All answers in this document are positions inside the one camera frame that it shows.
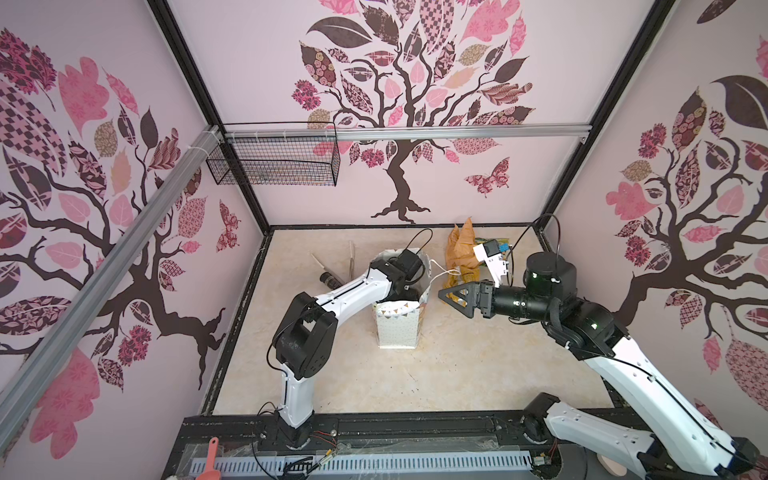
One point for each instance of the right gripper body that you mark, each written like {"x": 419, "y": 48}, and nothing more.
{"x": 486, "y": 306}

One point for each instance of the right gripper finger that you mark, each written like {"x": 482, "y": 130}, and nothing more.
{"x": 457, "y": 293}
{"x": 459, "y": 304}

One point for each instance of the orange snack packet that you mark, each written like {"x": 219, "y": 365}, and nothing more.
{"x": 459, "y": 251}

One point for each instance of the white patterned paper bag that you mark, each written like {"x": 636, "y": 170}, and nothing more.
{"x": 399, "y": 318}

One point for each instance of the yellow snack packet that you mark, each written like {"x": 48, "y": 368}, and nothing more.
{"x": 461, "y": 275}

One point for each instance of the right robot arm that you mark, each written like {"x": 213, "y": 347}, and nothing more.
{"x": 678, "y": 442}

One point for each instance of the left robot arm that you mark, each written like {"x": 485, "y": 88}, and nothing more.
{"x": 304, "y": 339}

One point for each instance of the dark brown bottle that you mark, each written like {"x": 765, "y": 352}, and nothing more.
{"x": 331, "y": 281}

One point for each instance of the thin wooden stick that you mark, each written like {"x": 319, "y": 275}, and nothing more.
{"x": 319, "y": 263}

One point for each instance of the round beige pad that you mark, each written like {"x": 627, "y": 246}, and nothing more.
{"x": 611, "y": 467}

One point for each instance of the pink plastic scoop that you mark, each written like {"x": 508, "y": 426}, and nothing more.
{"x": 210, "y": 472}

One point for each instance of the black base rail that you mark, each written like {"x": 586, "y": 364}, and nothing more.
{"x": 382, "y": 433}

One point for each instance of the back aluminium rail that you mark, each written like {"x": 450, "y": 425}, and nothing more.
{"x": 414, "y": 133}

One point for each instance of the aluminium rail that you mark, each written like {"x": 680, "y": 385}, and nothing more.
{"x": 23, "y": 391}
{"x": 414, "y": 133}

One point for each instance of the black wire basket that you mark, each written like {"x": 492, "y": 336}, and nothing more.
{"x": 286, "y": 153}

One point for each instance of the white slotted cable duct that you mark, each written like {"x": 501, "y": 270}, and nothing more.
{"x": 367, "y": 464}

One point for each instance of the left aluminium rail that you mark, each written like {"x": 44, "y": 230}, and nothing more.
{"x": 23, "y": 391}

